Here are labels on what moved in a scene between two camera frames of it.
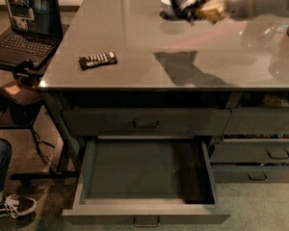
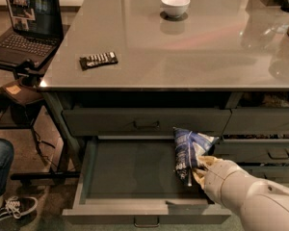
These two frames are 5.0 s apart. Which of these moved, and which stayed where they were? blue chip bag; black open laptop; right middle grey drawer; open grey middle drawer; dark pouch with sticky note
Moved: blue chip bag
Stayed: open grey middle drawer; right middle grey drawer; black open laptop; dark pouch with sticky note
